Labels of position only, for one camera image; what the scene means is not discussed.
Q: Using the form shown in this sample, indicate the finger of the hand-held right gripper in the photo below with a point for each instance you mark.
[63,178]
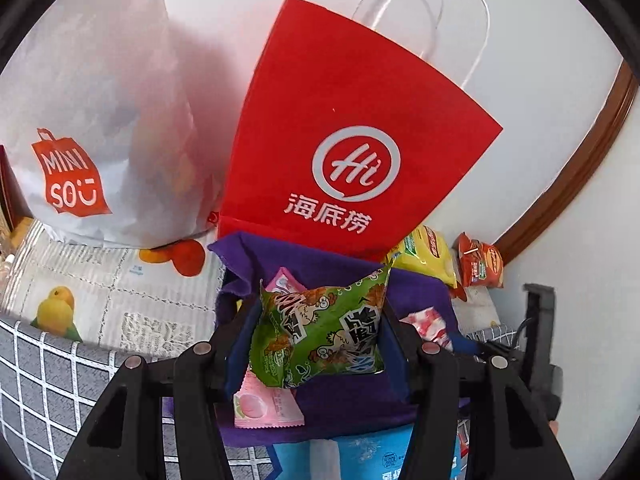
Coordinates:
[495,347]

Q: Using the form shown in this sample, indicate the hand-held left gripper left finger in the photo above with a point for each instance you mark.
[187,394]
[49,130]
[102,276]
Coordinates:
[235,365]

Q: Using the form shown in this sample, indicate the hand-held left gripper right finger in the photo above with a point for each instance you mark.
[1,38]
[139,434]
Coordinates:
[400,380]

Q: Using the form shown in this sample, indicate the pink peach candy packet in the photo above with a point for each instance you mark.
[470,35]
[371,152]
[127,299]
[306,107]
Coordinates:
[270,405]

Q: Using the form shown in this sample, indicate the white and pink snack packet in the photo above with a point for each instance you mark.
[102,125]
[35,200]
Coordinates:
[425,325]

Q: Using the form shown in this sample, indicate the green snack packet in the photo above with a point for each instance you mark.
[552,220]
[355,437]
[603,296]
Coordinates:
[320,330]

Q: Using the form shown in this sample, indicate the pink packet with white lettering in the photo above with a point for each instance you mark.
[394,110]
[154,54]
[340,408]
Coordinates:
[285,280]

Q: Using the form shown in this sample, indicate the purple cloth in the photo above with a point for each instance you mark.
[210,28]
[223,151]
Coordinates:
[345,410]

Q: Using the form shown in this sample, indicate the orange chip bag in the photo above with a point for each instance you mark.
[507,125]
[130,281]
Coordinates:
[477,262]

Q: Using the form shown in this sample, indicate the blue tissue pack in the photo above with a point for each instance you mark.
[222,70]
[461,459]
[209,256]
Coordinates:
[360,455]

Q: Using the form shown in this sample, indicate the yellow chip bag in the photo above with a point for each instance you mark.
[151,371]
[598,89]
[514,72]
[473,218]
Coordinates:
[430,255]

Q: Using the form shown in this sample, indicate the grey checked mat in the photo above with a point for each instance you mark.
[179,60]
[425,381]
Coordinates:
[40,385]

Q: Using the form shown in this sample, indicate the red paper bag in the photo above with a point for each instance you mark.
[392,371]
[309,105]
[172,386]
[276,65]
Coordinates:
[350,110]

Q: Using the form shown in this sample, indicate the dark framed box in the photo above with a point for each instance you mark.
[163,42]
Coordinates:
[10,195]

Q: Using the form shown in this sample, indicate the white plastic bag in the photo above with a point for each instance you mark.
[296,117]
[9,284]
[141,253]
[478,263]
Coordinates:
[100,110]

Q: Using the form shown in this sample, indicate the brown door frame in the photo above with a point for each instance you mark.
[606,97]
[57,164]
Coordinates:
[575,170]

